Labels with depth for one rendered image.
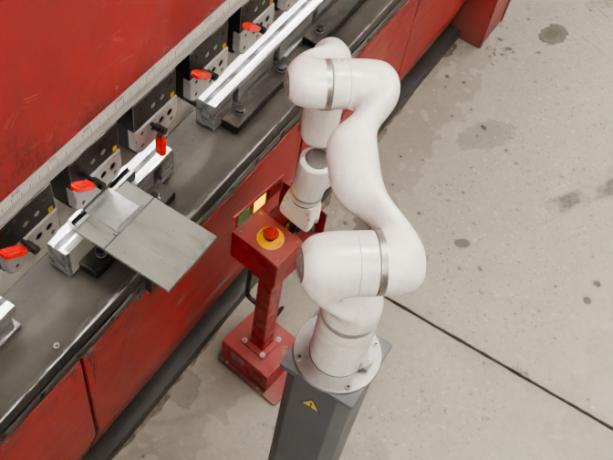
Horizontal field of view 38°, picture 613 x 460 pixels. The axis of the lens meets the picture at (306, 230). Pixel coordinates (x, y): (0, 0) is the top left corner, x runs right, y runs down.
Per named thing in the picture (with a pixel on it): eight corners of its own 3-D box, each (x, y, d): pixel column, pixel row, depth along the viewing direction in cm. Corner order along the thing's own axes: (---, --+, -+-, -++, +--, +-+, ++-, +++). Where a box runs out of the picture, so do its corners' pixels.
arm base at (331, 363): (396, 343, 195) (414, 301, 179) (353, 411, 184) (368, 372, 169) (321, 299, 199) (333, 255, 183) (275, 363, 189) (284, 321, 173)
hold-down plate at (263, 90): (236, 134, 239) (237, 127, 236) (220, 125, 240) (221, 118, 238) (297, 71, 254) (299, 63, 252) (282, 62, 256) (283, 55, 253)
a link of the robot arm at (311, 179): (317, 170, 229) (285, 180, 225) (328, 140, 218) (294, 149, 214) (332, 196, 225) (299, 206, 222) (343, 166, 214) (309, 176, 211)
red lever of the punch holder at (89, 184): (81, 187, 179) (108, 182, 188) (65, 177, 180) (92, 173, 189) (77, 195, 179) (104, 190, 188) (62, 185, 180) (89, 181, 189)
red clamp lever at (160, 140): (163, 159, 206) (162, 131, 198) (150, 151, 207) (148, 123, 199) (168, 154, 207) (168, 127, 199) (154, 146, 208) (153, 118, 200)
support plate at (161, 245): (168, 293, 196) (168, 290, 195) (75, 233, 202) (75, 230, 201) (216, 238, 206) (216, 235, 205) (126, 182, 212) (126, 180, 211)
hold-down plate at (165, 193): (97, 280, 209) (96, 274, 207) (78, 268, 210) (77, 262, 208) (176, 198, 225) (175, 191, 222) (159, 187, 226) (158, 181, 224)
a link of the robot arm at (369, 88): (336, 307, 164) (421, 304, 166) (347, 282, 153) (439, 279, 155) (312, 79, 185) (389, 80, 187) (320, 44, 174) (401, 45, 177)
